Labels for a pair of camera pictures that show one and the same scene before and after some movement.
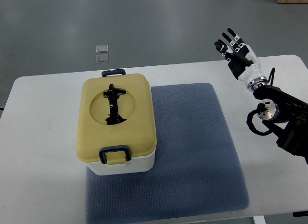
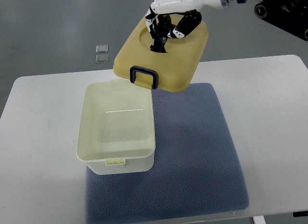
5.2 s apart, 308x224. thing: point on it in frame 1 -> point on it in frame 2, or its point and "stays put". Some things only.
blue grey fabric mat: (195, 171) stays put
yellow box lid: (116, 111) -> (177, 15)
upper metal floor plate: (101, 48) stays put
